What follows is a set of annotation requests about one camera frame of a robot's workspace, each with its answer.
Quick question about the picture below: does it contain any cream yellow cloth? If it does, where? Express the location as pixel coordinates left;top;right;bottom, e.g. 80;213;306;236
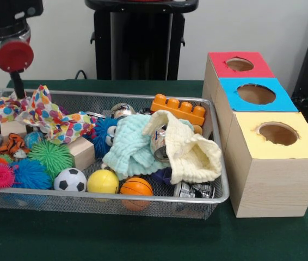
142;110;224;185

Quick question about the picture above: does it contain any yellow ball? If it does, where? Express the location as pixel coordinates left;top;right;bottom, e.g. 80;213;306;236
87;169;120;195

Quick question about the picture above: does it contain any green spiky ball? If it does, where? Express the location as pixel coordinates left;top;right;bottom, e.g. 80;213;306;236
28;141;75;176

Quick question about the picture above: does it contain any orange rubber toy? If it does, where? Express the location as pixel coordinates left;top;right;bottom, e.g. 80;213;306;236
150;94;207;127

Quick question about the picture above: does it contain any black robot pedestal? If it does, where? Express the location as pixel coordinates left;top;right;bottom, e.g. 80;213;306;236
84;0;199;82

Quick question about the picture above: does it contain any wooden box with three holes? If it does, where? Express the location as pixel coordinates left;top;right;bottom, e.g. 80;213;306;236
204;51;308;219

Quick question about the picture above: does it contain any clear mesh bin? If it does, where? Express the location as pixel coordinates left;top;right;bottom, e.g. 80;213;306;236
0;88;230;220

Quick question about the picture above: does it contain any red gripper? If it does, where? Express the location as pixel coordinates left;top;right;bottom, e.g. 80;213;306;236
0;39;35;100

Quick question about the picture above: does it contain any silver can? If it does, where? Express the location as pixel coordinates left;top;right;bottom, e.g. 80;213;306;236
150;124;171;163

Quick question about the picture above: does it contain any blue spiky ball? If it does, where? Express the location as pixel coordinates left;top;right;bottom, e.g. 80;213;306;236
11;159;52;190

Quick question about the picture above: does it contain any polka dot cloth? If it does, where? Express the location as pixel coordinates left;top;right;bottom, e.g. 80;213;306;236
0;84;96;145

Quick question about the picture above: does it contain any mint green cloth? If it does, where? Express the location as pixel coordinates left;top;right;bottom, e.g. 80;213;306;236
102;114;169;181

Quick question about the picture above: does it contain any small orange basketball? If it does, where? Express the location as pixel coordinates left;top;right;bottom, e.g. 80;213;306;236
120;177;154;212

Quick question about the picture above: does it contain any small soccer ball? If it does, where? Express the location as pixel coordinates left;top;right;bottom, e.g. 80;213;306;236
54;167;88;192

